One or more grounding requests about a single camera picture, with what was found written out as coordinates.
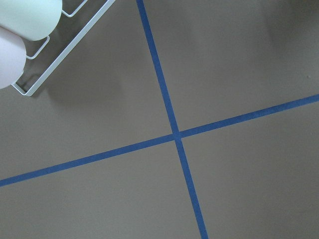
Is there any white plastic cup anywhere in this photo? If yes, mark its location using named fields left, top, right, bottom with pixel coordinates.
left=0, top=0, right=62, bottom=41

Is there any white wire cup rack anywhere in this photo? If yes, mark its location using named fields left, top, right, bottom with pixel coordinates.
left=12, top=0, right=114, bottom=97

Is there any pink plastic cup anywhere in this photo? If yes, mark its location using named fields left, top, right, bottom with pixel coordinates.
left=0, top=27, right=26, bottom=89

